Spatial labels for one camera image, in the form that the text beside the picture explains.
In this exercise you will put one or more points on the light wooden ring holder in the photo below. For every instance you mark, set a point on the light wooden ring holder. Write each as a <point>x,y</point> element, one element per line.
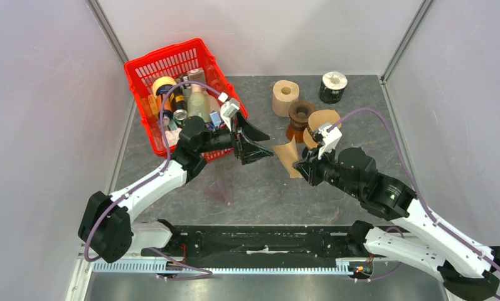
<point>309,140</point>

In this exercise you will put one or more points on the pink cloth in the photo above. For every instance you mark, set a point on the pink cloth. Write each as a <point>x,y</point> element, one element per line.
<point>172,136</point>

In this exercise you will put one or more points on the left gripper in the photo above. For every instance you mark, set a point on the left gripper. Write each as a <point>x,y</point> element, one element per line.
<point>247,152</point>

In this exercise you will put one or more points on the brown paper coffee filter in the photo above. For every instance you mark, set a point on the brown paper coffee filter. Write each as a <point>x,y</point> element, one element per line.
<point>321,117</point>

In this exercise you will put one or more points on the amber glass carafe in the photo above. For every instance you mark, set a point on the amber glass carafe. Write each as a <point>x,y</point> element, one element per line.
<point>295,131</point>

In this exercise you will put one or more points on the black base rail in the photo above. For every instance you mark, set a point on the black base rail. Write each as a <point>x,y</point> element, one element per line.
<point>273,246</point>

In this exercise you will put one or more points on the yellow tape roll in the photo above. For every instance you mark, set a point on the yellow tape roll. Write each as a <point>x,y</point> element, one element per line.
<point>162,85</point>

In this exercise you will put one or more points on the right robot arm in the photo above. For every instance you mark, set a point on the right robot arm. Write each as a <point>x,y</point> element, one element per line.
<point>465,267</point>

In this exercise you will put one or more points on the red plastic basket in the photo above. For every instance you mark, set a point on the red plastic basket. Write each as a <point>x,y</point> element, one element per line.
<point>173,61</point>

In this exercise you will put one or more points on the beige paper towel roll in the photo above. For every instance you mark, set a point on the beige paper towel roll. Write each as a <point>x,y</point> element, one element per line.
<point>284,93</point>

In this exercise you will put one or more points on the dark wooden ring holder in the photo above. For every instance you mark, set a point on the dark wooden ring holder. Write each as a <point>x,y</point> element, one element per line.
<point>300,111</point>

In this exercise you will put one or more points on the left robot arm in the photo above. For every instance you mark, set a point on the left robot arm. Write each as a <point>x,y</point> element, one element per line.
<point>108,228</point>

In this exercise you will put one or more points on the black wrapped paper roll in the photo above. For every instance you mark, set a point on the black wrapped paper roll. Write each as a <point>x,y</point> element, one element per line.
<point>333,85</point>

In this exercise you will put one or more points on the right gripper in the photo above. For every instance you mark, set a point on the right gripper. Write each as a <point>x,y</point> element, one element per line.
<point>309,169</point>

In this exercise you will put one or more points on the black orange can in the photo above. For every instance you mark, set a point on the black orange can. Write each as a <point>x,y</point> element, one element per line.
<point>175,107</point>

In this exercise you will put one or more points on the clear pink plastic cone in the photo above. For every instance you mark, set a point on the clear pink plastic cone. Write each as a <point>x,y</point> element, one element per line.
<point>220,190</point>

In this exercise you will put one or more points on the green bottle pink cap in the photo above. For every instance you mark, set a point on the green bottle pink cap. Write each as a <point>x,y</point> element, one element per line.
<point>198,105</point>

